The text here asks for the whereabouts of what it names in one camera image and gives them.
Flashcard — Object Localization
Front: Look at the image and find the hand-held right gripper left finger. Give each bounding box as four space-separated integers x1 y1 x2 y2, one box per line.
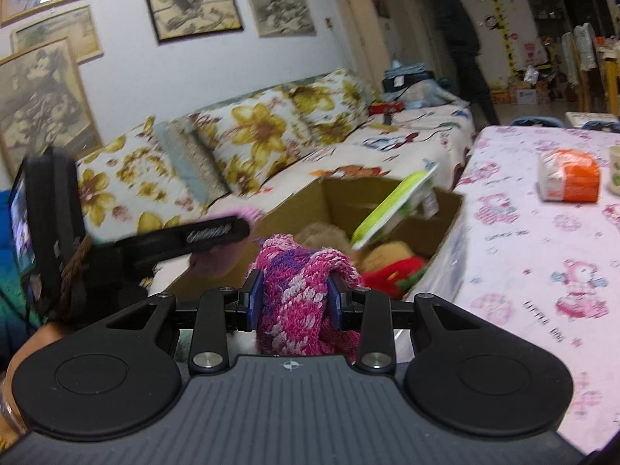
103 269 265 377

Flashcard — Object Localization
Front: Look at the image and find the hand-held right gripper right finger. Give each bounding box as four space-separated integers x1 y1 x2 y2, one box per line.
327 274 484 377

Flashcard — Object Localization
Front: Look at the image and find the magenta knitted cloth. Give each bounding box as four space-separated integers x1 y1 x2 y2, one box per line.
247 233 364 364

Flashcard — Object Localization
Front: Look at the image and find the pink fluffy cloth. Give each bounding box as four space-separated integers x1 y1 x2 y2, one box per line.
188 205 265 279

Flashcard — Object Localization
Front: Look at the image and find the brown chenille cloth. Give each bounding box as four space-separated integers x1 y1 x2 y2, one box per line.
294 222 352 255

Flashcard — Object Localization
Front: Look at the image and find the brown plush toy red outfit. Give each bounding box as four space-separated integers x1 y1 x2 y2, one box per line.
361 241 430 299

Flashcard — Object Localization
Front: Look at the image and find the cardboard box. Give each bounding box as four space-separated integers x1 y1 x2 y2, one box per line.
162 177 466 301

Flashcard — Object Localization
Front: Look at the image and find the green and white packet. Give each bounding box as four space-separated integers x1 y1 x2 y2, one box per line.
351 165 439 251

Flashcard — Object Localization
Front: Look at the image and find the person's left forearm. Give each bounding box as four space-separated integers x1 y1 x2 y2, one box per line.
0 322 66 446

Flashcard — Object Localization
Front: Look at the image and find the yellow floral cushion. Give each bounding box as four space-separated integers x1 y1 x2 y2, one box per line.
194 87 317 198
288 69 379 145
77 116 210 244

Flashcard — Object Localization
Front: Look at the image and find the grey figure wood framed picture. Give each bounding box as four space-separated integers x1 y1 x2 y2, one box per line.
0 37 104 181

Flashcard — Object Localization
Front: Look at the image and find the grey blue lace cushion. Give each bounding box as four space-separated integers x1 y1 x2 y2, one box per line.
154 119 229 205

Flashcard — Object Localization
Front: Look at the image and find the sofa with cartoon cover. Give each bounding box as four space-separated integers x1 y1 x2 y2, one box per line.
145 102 478 297

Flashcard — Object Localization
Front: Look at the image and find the light wood framed picture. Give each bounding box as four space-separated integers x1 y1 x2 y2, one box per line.
10 6 104 64

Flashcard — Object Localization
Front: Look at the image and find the grey blue quilt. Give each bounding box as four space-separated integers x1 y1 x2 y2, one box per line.
404 80 466 108

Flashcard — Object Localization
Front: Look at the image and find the black bag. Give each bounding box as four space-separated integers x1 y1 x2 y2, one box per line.
382 72 435 93

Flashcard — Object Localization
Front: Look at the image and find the bird sketch framed picture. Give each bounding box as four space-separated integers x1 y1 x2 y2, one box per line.
142 0 243 45

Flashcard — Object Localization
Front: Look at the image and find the orange and white tissue packet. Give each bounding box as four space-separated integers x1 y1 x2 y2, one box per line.
537 149 602 203

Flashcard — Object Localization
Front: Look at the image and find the child portrait framed picture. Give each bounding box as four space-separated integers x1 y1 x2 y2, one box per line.
241 0 316 38

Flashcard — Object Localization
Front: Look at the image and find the giraffe height chart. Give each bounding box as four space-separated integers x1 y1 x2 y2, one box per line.
479 0 517 79

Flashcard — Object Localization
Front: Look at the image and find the chair with lace cover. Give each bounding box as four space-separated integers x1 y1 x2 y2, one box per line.
562 31 580 86
574 23 598 71

